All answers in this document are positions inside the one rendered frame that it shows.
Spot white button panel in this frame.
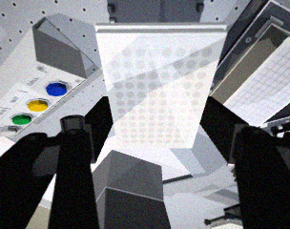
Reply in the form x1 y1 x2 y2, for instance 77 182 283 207
0 17 93 137

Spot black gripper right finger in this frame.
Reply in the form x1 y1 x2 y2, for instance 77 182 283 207
199 96 290 229

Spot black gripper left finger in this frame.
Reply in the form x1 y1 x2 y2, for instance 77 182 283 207
0 96 114 229

